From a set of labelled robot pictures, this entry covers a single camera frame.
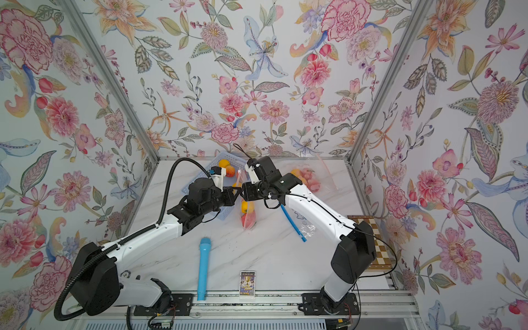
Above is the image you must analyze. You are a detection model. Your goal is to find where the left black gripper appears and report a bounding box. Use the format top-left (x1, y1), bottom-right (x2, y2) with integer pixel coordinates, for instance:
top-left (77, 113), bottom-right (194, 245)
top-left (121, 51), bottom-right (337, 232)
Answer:
top-left (199, 187), bottom-right (243, 217)

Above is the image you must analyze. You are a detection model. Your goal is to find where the yellow peach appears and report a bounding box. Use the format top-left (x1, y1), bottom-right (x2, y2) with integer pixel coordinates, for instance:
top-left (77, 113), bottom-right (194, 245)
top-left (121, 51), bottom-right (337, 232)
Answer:
top-left (241, 201), bottom-right (254, 214)
top-left (218, 159), bottom-right (230, 168)
top-left (290, 169), bottom-right (303, 180)

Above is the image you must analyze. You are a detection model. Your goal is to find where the pink peach with leaf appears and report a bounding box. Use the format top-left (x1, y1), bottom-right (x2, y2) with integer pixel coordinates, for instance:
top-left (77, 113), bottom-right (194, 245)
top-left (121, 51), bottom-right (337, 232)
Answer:
top-left (301, 168), bottom-right (314, 182)

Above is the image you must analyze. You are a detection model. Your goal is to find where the clear pink zip-top bag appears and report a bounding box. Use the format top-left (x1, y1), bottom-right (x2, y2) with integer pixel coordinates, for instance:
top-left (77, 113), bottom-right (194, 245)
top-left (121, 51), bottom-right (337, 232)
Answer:
top-left (234, 170), bottom-right (257, 230)
top-left (287, 157), bottom-right (338, 198)

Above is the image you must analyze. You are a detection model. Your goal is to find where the dark pink peach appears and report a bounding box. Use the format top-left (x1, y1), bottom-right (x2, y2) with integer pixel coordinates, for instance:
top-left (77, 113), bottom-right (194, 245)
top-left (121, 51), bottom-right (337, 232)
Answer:
top-left (241, 212), bottom-right (257, 230)

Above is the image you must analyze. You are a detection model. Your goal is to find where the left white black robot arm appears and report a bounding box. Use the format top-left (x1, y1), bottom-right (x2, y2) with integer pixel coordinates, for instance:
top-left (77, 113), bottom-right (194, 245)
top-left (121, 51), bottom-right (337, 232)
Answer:
top-left (54, 158), bottom-right (238, 321)

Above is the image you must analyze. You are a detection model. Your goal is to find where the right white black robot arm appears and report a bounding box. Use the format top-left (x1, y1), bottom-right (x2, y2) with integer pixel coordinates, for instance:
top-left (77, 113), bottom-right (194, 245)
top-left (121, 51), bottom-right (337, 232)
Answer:
top-left (241, 156), bottom-right (378, 314)

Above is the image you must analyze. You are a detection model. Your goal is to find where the orange red peach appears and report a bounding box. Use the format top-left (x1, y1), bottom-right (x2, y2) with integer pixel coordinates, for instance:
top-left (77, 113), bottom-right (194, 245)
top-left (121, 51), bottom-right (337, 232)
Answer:
top-left (225, 165), bottom-right (237, 177)

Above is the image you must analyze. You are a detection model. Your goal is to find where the yellow peach top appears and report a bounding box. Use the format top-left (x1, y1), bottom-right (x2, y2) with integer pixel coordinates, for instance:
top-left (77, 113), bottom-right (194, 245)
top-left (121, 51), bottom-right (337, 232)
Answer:
top-left (218, 159), bottom-right (230, 168)

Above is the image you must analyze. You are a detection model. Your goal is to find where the clear blue zip-top bag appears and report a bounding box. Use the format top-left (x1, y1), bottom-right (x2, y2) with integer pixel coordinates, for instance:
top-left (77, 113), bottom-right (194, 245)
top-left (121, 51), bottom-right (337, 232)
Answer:
top-left (280, 206), bottom-right (316, 242)

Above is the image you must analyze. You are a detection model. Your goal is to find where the blue perforated plastic basket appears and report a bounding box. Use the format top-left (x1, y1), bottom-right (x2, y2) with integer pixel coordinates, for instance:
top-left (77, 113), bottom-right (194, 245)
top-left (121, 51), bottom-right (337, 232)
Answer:
top-left (181, 151), bottom-right (248, 221)

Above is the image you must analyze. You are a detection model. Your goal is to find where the light blue toy microphone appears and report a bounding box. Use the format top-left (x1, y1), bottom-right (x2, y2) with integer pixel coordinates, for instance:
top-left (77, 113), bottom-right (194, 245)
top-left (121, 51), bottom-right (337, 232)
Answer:
top-left (197, 237), bottom-right (212, 301)

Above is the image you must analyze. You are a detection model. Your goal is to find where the small purple card box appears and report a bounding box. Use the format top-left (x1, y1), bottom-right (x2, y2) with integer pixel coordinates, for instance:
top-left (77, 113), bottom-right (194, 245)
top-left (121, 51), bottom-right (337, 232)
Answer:
top-left (239, 270), bottom-right (256, 298)

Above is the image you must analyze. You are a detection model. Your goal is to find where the wooden chessboard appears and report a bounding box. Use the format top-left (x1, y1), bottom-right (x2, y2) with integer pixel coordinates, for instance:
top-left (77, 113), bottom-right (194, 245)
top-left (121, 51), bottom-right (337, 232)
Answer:
top-left (348, 215), bottom-right (393, 272)

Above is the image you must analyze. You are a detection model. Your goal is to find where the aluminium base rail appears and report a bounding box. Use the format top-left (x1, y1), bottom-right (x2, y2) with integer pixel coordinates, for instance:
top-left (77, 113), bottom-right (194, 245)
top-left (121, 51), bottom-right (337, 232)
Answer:
top-left (65, 290), bottom-right (422, 320)

